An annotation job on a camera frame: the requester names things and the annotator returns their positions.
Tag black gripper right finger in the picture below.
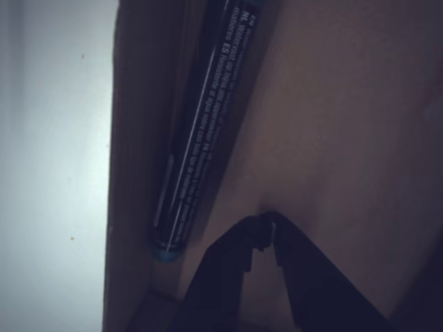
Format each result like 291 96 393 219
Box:
255 210 399 332

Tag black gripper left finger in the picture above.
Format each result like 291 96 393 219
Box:
169 214 262 332

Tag black marker green cap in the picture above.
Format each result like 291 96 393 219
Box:
149 0 267 264

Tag open brown cardboard box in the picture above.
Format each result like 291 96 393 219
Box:
102 0 443 332

